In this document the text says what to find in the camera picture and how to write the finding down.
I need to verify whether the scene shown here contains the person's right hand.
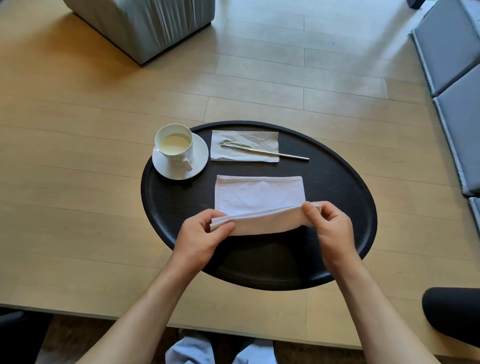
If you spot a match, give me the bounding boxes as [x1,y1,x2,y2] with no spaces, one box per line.
[301,201,358,269]

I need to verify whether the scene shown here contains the person's left hand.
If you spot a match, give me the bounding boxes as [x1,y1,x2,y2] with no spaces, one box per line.
[171,208,236,269]

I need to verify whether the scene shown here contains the white cloth napkin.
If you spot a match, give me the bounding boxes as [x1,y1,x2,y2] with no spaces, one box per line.
[209,175,322,237]

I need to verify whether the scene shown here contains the person's right forearm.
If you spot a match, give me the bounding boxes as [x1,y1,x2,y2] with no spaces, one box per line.
[335,257,441,364]

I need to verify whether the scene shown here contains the person's left forearm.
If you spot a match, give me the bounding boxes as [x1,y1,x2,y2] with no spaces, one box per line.
[75,259,201,364]

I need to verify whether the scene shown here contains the black oval tray table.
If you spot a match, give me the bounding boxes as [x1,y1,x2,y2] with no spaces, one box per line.
[140,120,378,292]

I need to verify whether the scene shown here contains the white saucer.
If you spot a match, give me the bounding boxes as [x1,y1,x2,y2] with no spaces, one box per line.
[152,132,209,181]

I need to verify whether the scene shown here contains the white paper napkin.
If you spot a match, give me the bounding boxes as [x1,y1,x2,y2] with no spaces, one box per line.
[210,130,280,163]

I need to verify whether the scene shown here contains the white cup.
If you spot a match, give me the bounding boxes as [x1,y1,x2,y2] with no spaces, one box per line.
[154,123,195,172]

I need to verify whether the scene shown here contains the light blue cloth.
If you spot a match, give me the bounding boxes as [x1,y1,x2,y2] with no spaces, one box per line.
[165,332,278,364]

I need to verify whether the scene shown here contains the grey seat cushion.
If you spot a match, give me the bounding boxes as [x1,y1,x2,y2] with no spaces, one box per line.
[411,0,480,97]
[432,74,480,198]
[468,196,480,237]

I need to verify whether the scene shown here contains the person's black knee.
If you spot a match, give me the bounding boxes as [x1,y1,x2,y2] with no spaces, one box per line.
[422,287,480,349]

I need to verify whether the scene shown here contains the grey upholstered ottoman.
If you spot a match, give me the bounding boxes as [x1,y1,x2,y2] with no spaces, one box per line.
[63,0,216,66]

